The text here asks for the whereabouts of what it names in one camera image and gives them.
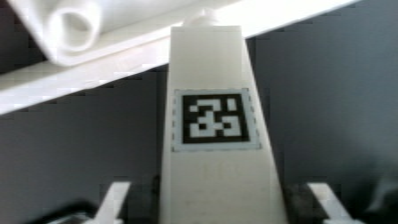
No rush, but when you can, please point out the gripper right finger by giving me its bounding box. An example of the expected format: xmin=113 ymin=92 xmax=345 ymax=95
xmin=283 ymin=181 xmax=370 ymax=224

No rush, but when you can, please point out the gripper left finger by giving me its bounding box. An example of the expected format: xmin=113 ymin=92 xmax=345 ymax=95
xmin=34 ymin=175 xmax=164 ymax=224

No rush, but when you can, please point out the white desk leg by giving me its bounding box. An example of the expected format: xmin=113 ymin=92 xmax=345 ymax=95
xmin=159 ymin=9 xmax=289 ymax=224

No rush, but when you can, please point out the white desk top tray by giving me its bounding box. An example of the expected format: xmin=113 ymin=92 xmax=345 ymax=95
xmin=0 ymin=0 xmax=361 ymax=115

